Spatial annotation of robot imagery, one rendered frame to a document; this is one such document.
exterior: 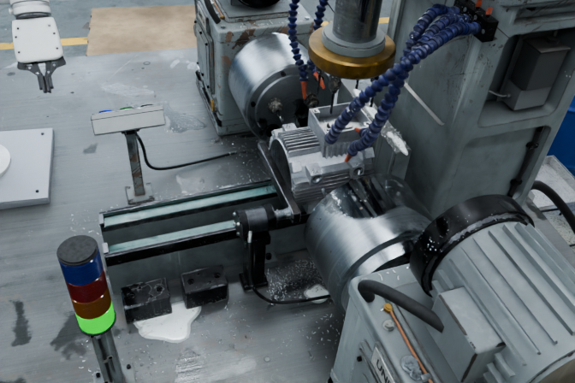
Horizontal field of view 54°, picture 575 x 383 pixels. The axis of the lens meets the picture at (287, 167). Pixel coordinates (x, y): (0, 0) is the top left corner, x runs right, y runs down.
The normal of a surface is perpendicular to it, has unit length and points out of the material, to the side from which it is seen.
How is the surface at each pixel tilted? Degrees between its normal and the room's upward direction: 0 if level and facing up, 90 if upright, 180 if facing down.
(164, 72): 0
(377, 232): 21
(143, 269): 90
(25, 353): 0
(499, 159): 90
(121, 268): 90
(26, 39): 52
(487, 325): 0
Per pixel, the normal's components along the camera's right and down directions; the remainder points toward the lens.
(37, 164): 0.11, -0.75
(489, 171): 0.33, 0.63
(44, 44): 0.29, 0.01
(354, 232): -0.55, -0.47
